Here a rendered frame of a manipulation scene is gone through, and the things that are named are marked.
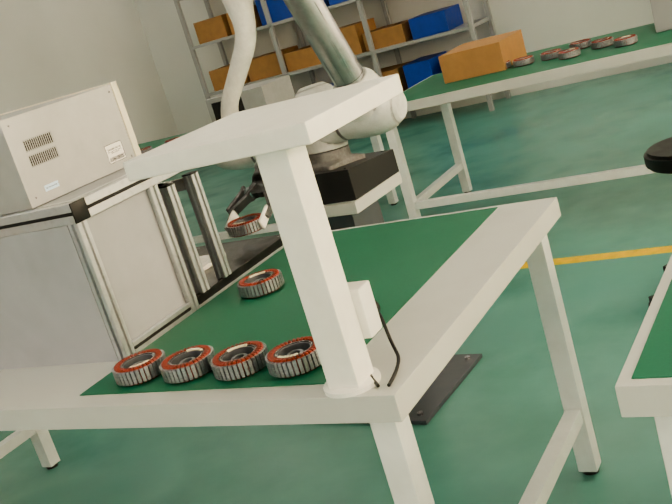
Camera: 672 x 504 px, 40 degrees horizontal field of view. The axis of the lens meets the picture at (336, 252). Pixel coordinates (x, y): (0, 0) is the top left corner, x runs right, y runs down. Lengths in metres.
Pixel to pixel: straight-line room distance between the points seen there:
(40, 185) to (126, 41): 8.64
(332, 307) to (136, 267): 0.77
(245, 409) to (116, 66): 9.02
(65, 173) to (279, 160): 0.88
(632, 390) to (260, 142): 0.65
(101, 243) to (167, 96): 8.97
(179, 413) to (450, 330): 0.52
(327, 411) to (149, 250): 0.78
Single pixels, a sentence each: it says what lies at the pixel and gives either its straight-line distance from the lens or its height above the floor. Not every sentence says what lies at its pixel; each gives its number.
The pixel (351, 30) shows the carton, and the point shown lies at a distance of 9.03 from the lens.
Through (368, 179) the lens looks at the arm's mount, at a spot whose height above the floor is 0.78.
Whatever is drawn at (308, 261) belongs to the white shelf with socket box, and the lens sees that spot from 1.49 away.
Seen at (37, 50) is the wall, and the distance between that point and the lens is 9.83.
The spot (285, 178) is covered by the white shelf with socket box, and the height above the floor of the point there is 1.12.
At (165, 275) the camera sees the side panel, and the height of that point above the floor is 0.86.
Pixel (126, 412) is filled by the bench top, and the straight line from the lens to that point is 1.87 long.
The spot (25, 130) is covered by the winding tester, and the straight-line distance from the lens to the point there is 2.18.
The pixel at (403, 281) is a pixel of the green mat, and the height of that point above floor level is 0.75.
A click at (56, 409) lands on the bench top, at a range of 2.00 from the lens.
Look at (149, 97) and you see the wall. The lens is 10.84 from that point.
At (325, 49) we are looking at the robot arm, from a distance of 2.83.
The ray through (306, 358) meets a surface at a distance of 1.68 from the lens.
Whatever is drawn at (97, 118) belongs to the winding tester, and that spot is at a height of 1.25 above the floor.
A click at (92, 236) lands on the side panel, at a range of 2.07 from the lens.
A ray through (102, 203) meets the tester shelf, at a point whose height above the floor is 1.09.
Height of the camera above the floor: 1.37
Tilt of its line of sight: 15 degrees down
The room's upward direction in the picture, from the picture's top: 17 degrees counter-clockwise
